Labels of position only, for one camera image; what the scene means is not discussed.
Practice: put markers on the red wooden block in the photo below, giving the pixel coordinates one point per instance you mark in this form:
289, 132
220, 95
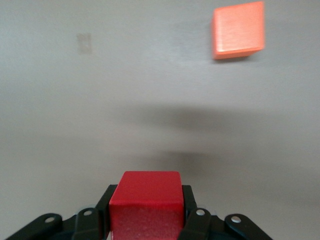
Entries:
147, 200

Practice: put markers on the small clear tape patch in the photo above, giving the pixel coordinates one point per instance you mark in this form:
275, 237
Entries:
84, 43

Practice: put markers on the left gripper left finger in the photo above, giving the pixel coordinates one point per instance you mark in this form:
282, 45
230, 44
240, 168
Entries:
85, 225

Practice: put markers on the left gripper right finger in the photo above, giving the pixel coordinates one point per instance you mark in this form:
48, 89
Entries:
200, 225

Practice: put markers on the orange wooden block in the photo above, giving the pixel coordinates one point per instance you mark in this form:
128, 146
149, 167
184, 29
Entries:
237, 30

